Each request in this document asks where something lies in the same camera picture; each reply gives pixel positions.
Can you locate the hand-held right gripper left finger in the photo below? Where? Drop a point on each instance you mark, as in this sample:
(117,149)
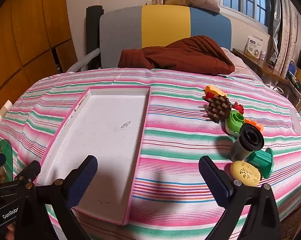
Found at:
(83,180)

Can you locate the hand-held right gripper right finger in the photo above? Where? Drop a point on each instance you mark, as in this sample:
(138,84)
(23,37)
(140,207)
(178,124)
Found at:
(215,182)

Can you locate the yellow oval case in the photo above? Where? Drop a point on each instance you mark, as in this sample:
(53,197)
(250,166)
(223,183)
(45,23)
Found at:
(245,172)

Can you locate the pink cardboard tray box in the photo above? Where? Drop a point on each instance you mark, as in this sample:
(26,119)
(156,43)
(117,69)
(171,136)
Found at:
(103,135)

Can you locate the clear jar with black lid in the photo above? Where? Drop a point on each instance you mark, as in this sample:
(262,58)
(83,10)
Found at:
(245,142)

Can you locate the green plastic spool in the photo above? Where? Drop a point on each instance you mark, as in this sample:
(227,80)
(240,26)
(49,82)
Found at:
(261,161)

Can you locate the green plug-in device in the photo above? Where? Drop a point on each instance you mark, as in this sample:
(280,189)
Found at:
(235,122)

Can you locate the orange plastic piece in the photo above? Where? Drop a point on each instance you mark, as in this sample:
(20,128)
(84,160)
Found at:
(253,123)

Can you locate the brown pine cone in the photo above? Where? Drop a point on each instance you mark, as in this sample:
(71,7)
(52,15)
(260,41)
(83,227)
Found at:
(219,108)

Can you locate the small red toy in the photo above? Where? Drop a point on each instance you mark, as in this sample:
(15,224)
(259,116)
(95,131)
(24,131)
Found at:
(238,107)

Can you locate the yellow toy car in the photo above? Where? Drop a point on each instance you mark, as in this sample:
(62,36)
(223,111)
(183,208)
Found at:
(214,89)

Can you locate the striped pink green bedsheet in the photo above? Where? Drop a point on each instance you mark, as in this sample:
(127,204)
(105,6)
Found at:
(180,140)

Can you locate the pink pillow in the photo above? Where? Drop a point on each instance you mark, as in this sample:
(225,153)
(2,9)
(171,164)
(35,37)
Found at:
(240,65)

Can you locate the wooden desk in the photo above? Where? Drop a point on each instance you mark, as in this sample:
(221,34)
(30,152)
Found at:
(265,70)

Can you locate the brown quilted duvet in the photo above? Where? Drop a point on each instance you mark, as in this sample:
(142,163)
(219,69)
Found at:
(185,55)

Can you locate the wooden wardrobe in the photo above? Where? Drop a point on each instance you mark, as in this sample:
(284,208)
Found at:
(28,30)

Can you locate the small clear bottle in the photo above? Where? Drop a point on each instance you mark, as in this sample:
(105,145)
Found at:
(262,55)

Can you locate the blue plastic object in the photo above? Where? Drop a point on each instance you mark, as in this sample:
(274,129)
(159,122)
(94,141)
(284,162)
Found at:
(293,67)

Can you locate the white printed carton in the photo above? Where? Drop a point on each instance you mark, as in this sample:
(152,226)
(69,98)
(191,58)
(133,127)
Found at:
(253,46)

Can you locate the beige side curtain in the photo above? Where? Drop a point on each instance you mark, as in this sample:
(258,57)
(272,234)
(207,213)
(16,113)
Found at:
(289,37)

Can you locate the silver lining curtain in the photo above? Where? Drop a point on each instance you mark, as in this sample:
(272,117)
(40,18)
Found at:
(275,30)

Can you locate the grey yellow blue headboard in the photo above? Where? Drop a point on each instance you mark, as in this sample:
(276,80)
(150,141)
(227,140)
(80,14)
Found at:
(165,25)

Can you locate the white metal frame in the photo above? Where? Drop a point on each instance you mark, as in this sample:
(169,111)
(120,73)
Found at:
(86,60)

